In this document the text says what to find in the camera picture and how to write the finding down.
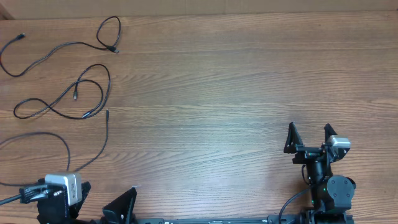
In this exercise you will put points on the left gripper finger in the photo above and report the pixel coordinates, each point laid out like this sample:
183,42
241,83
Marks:
74,209
120,210

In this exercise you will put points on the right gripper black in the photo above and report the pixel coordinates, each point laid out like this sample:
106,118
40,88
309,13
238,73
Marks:
293,141

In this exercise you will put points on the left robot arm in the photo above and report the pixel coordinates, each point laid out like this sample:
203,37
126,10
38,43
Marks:
58,204

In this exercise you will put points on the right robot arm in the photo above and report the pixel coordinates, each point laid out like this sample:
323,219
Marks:
331,194

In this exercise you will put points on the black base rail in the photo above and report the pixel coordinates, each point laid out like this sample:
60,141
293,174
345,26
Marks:
271,219

